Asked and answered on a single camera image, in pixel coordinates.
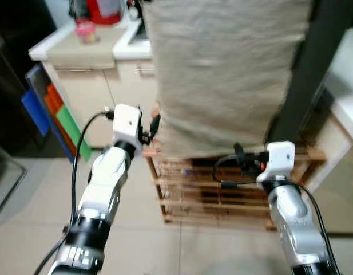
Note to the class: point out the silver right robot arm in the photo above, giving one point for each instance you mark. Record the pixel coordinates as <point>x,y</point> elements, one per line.
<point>290,217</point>

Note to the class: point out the dark grey fridge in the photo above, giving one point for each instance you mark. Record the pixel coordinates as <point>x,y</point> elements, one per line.
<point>319,57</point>

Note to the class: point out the cream kitchen counter cabinet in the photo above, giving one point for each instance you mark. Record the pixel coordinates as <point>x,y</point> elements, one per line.
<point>125,97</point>

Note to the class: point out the wooden slatted rack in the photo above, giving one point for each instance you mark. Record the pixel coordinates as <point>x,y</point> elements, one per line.
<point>193,195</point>

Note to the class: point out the green flat board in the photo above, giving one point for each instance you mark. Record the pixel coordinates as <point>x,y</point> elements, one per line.
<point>73,134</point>

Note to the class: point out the large beige wrinkled cloth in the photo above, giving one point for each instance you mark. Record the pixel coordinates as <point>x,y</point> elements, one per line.
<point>222,74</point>

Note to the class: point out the red flat board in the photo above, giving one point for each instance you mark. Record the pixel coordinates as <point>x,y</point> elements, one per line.
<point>55,106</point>

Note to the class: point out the pink lid food container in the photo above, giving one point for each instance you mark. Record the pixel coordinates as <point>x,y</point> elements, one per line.
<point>87,33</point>

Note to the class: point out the white counter with cream side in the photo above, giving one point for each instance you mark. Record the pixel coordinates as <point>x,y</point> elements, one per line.
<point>342,103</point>

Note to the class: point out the blue flat board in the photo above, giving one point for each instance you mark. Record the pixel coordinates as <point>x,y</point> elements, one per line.
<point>36,112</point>

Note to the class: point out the red coffee machine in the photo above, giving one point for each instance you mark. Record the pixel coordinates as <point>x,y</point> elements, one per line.
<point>102,10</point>

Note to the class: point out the tall black glossy cabinet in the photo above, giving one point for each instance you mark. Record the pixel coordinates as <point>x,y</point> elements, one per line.
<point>16,74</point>

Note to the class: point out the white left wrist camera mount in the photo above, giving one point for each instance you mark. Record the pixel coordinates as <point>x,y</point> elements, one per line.
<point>126,123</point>

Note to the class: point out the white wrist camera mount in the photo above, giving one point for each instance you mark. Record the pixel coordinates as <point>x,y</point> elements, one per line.
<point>126,123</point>
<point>279,157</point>

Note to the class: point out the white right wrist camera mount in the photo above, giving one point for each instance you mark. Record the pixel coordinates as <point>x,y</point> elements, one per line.
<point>279,157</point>

